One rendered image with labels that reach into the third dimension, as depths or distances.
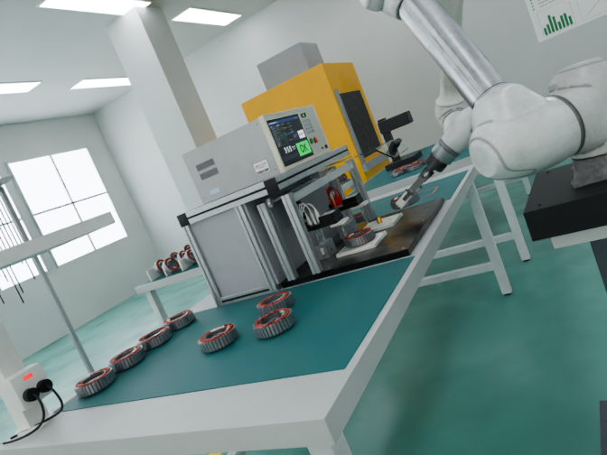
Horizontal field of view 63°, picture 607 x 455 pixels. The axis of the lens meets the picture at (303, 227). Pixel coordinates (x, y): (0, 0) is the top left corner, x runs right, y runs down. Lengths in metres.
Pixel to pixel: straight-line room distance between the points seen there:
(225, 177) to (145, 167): 7.67
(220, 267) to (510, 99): 1.10
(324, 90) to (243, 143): 3.72
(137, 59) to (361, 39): 2.99
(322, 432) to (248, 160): 1.13
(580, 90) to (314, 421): 0.93
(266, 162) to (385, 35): 5.54
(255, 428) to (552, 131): 0.88
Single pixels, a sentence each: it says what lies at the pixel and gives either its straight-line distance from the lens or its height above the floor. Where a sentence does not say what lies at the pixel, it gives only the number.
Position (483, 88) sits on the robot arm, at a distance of 1.31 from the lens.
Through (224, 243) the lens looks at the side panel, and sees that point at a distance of 1.77.
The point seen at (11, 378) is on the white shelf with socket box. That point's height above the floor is 0.90.
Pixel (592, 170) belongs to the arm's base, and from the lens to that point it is 1.38.
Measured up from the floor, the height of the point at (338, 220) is 0.88.
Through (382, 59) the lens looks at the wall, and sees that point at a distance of 7.17.
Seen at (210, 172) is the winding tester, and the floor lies 1.21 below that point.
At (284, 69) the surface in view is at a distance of 5.91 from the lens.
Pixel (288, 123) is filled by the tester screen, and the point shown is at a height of 1.27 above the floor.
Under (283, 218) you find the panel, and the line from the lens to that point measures 1.84.
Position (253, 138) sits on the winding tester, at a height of 1.26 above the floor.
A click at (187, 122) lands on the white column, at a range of 5.80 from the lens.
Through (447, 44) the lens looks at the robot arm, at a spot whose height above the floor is 1.26.
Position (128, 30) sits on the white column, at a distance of 6.17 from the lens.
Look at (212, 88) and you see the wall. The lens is 8.36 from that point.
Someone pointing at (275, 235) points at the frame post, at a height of 0.94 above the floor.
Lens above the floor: 1.15
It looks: 8 degrees down
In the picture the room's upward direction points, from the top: 22 degrees counter-clockwise
